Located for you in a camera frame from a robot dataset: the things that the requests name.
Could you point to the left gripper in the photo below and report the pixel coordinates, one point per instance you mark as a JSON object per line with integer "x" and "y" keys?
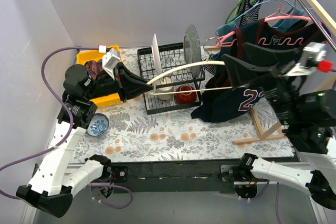
{"x": 121, "y": 82}

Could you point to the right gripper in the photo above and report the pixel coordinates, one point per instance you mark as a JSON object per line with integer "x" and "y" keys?
{"x": 271, "y": 77}

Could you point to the maroon cloth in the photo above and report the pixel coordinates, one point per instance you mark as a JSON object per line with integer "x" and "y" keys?
{"x": 95, "y": 68}

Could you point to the navy basketball tank top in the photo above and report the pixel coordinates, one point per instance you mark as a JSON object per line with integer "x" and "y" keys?
{"x": 227, "y": 104}

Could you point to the thick pink hanger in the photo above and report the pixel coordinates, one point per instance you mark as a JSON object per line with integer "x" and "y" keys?
{"x": 260, "y": 33}

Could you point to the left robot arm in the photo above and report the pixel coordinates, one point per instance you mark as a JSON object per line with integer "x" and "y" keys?
{"x": 74, "y": 118}

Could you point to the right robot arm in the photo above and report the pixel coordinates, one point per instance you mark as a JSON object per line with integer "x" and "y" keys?
{"x": 308, "y": 118}

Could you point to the striped tank top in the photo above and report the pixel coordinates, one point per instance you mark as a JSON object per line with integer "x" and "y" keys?
{"x": 245, "y": 12}

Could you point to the teal tank top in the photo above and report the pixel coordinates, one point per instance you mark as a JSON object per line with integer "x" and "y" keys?
{"x": 281, "y": 25}

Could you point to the white plate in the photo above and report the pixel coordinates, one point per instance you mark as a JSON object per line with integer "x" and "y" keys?
{"x": 156, "y": 57}

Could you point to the white ceramic cup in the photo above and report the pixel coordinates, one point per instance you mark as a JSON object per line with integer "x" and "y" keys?
{"x": 165, "y": 95}

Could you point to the blue white patterned bowl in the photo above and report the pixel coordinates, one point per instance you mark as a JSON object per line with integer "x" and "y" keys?
{"x": 98, "y": 125}

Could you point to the red bowl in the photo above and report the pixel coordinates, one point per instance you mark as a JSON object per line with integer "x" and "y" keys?
{"x": 184, "y": 94}

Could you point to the yellow plastic tray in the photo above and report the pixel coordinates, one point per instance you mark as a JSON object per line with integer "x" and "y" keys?
{"x": 88, "y": 55}

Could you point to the floral table mat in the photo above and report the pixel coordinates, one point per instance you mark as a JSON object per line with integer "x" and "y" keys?
{"x": 135, "y": 136}

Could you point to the grey patterned plate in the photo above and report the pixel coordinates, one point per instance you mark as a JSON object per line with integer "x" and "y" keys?
{"x": 191, "y": 46}

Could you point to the wooden clothes rack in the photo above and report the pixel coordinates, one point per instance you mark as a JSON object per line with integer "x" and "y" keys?
{"x": 313, "y": 8}

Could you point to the black wire dish rack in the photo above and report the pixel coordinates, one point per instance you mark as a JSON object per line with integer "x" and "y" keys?
{"x": 171, "y": 56}

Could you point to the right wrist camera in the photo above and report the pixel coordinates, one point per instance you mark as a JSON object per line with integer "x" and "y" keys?
{"x": 312, "y": 59}

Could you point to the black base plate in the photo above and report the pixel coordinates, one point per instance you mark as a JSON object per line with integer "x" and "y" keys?
{"x": 174, "y": 176}

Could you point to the aluminium frame rail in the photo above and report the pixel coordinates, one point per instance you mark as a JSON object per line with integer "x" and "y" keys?
{"x": 29, "y": 208}

